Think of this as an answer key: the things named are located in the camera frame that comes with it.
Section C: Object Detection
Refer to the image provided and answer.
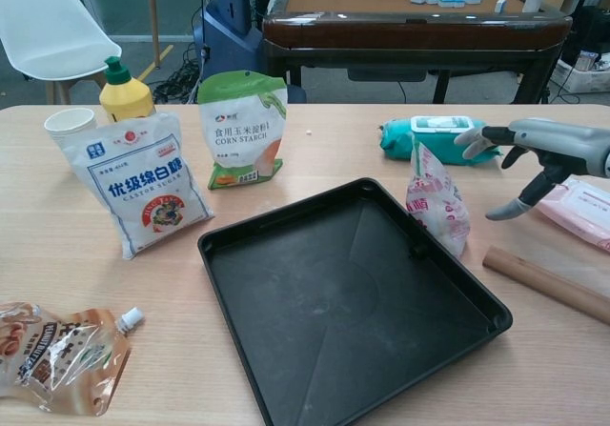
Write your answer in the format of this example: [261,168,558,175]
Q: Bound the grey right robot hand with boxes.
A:
[453,118,610,221]

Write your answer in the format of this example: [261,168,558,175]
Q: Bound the pink white rice bag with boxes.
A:
[404,134,472,259]

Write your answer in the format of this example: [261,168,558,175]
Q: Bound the black baking tray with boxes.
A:
[197,176,515,426]

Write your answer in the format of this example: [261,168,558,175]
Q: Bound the white cardboard box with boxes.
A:
[552,51,610,94]

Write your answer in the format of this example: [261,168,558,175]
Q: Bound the pink wet wipes pack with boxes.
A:
[536,177,610,254]

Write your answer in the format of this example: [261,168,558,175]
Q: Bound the wooden rolling pin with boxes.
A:
[482,245,610,326]

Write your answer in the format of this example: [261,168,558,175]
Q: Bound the teal wet wipes pack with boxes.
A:
[378,114,504,167]

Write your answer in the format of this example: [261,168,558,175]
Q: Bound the dark brown mahjong table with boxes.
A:
[261,0,574,106]

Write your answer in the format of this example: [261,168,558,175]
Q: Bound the green white corn starch bag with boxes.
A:
[197,70,290,192]

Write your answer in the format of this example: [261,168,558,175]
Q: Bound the blue machine base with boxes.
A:
[193,0,307,104]

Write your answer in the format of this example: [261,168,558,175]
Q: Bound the white castor sugar bag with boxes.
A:
[60,111,215,261]

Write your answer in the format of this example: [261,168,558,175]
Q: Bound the yellow bottle with green cap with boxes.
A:
[98,55,157,125]

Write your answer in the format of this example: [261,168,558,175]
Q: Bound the white paper cup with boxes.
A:
[44,107,98,149]

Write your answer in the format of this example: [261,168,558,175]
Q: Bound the white plastic chair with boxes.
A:
[0,0,123,106]

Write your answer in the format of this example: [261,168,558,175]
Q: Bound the brown spout pouch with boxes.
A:
[0,301,147,417]

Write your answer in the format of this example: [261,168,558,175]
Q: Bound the black floor cables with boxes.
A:
[152,56,206,106]

